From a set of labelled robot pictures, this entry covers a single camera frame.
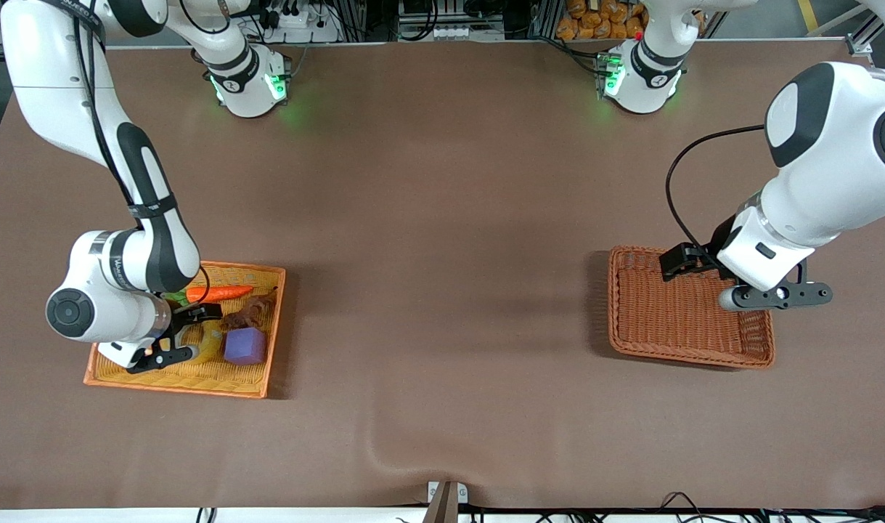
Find yellow packing tape roll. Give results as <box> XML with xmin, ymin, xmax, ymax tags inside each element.
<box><xmin>184</xmin><ymin>320</ymin><xmax>227</xmax><ymax>365</ymax></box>

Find orange toy carrot green leaves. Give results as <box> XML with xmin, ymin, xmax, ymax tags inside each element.
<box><xmin>163</xmin><ymin>285</ymin><xmax>256</xmax><ymax>309</ymax></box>

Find brown toy lion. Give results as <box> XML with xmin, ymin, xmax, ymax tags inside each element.
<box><xmin>221</xmin><ymin>287</ymin><xmax>278</xmax><ymax>331</ymax></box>

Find yellow wicker basket orange rim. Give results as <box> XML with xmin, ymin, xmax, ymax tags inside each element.
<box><xmin>83</xmin><ymin>260</ymin><xmax>287</xmax><ymax>400</ymax></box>

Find purple foam cube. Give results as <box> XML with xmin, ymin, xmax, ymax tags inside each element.
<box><xmin>223</xmin><ymin>327</ymin><xmax>268</xmax><ymax>366</ymax></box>

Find brown wicker basket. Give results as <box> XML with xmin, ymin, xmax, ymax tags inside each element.
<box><xmin>606</xmin><ymin>246</ymin><xmax>776</xmax><ymax>370</ymax></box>

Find white table edge strip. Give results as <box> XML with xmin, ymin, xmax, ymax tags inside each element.
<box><xmin>0</xmin><ymin>506</ymin><xmax>432</xmax><ymax>523</ymax></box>

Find brown table cover sheet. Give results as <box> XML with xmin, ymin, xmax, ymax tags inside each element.
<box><xmin>0</xmin><ymin>38</ymin><xmax>885</xmax><ymax>509</ymax></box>

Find bag of orange bread rolls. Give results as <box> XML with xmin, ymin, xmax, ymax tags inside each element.
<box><xmin>556</xmin><ymin>0</ymin><xmax>648</xmax><ymax>41</ymax></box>

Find white power strip with plugs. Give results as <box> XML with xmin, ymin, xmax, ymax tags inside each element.
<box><xmin>257</xmin><ymin>0</ymin><xmax>341</xmax><ymax>43</ymax></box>

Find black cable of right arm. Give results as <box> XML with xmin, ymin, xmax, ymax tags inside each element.
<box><xmin>72</xmin><ymin>0</ymin><xmax>212</xmax><ymax>306</ymax></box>

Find black base power cable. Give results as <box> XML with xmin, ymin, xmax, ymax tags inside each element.
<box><xmin>537</xmin><ymin>35</ymin><xmax>603</xmax><ymax>73</ymax></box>

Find black cable bundle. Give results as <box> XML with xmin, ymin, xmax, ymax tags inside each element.
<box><xmin>478</xmin><ymin>491</ymin><xmax>885</xmax><ymax>523</ymax></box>

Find metal table edge bracket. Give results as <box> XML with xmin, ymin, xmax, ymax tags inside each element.
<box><xmin>427</xmin><ymin>480</ymin><xmax>469</xmax><ymax>523</ymax></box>

